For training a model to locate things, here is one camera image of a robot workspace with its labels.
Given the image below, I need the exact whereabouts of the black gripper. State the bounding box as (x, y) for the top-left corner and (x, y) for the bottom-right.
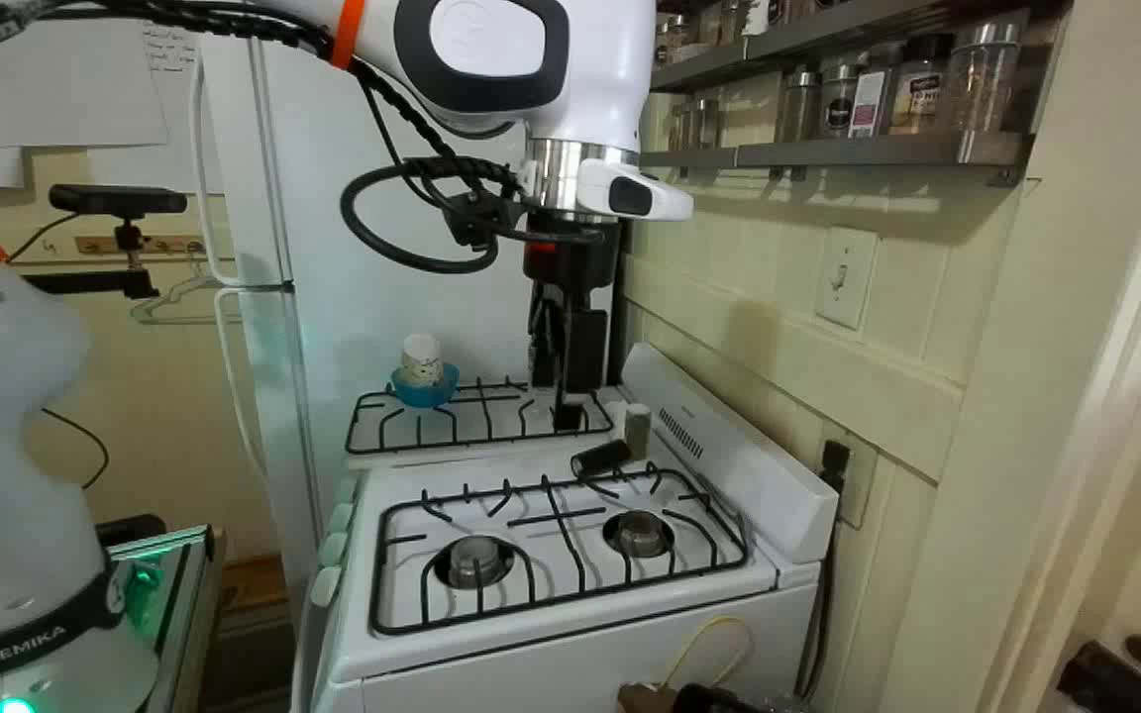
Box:
(524, 219), (629, 435)

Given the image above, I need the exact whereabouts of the small grey shaker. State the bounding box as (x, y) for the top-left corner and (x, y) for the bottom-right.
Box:
(618, 400), (657, 454)

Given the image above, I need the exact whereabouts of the black stove grate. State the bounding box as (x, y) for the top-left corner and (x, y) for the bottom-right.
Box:
(339, 375), (623, 458)
(363, 458), (756, 643)

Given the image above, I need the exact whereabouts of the dotted paper cup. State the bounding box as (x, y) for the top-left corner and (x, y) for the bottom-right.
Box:
(396, 330), (453, 391)

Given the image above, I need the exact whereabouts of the blue bowl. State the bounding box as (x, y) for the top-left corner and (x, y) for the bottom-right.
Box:
(384, 362), (463, 413)

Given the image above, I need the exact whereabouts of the metal stove burner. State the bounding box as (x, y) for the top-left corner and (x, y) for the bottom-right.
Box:
(429, 530), (524, 593)
(599, 507), (678, 564)

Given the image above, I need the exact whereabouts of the white refrigerator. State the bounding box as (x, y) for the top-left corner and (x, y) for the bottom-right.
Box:
(192, 32), (541, 627)

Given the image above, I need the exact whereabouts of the glass spice jar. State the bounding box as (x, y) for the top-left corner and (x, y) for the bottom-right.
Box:
(781, 64), (822, 148)
(814, 57), (859, 141)
(888, 29), (956, 141)
(950, 16), (1035, 169)
(666, 90), (701, 149)
(694, 87), (729, 149)
(843, 48), (894, 141)

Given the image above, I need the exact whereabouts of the white gas stove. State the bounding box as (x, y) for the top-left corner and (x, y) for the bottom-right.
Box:
(290, 338), (847, 713)

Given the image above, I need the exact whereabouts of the white stove knob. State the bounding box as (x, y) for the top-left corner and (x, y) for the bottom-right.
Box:
(314, 522), (353, 571)
(306, 564), (343, 613)

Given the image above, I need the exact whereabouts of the metal spice rack shelf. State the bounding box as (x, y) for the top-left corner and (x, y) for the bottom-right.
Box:
(647, 0), (1077, 97)
(629, 127), (1038, 180)

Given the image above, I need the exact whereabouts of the white labelled spice jar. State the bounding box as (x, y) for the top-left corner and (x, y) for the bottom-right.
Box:
(736, 0), (776, 42)

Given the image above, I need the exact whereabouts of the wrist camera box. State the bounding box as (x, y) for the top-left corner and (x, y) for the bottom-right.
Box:
(578, 163), (696, 226)

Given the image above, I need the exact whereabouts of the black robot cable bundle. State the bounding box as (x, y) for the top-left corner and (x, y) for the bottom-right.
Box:
(0, 0), (540, 283)

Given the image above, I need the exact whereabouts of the white wall switch plate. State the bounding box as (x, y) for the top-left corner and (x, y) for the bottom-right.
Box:
(813, 221), (884, 338)

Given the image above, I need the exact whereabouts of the wall outlet with plug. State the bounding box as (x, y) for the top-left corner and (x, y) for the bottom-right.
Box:
(814, 423), (884, 536)

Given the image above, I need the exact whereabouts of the white hanging cable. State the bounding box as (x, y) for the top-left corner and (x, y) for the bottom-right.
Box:
(129, 57), (299, 487)

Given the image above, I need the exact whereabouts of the black stove power cable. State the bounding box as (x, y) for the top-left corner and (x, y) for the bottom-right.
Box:
(788, 439), (854, 704)

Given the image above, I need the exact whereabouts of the black camera on stand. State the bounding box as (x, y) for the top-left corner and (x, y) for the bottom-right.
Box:
(19, 181), (192, 304)

